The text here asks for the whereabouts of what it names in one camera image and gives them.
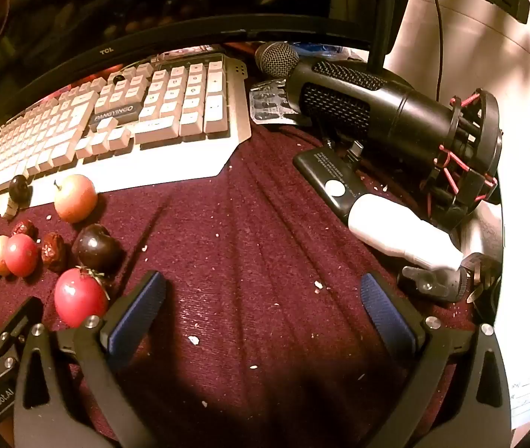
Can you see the small red tomato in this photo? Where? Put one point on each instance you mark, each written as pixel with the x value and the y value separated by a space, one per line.
pixel 21 254

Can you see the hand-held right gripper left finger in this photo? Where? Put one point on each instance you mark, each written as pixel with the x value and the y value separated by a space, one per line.
pixel 136 312

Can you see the black computer monitor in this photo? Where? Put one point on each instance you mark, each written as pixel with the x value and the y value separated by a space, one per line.
pixel 153 4

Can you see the black knob clamp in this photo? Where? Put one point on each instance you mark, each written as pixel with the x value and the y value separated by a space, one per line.
pixel 437 282

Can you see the black microphone stand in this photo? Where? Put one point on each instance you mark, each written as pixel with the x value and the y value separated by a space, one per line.
pixel 386 9

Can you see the black power bank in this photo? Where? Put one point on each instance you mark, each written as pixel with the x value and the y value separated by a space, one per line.
pixel 325 172

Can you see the blue plastic packet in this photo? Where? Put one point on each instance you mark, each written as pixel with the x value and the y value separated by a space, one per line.
pixel 316 49

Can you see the black condenser microphone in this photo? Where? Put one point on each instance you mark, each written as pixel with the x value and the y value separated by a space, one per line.
pixel 386 102

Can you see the large dark plum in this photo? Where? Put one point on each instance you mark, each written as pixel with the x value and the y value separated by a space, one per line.
pixel 97 247

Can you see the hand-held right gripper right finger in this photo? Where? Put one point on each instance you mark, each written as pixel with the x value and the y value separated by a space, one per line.
pixel 386 317

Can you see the white plastic bottle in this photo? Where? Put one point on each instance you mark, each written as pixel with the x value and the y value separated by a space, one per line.
pixel 395 228

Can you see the wrinkled red date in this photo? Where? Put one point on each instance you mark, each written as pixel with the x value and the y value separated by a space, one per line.
pixel 24 229
pixel 53 251

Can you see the maroon cloth mat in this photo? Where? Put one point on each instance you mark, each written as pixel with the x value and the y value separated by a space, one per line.
pixel 255 242

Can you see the white computer keyboard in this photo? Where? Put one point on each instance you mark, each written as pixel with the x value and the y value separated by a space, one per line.
pixel 162 102

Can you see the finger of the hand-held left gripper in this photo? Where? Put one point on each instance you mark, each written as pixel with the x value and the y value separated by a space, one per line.
pixel 8 340

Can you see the pink yellow apple with stem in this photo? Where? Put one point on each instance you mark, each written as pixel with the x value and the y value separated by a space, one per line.
pixel 75 197

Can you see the black usb plug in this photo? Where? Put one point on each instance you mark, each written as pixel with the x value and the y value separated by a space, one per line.
pixel 353 150

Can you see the silver mesh handheld microphone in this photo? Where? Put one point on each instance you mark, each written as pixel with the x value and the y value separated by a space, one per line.
pixel 276 58

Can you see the dark cherry plum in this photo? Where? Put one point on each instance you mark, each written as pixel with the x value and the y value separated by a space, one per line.
pixel 19 189

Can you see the small white peeled chunk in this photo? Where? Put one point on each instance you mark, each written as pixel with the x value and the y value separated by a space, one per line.
pixel 10 207

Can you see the silver pill blister pack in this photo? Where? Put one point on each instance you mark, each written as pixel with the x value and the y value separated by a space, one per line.
pixel 267 102

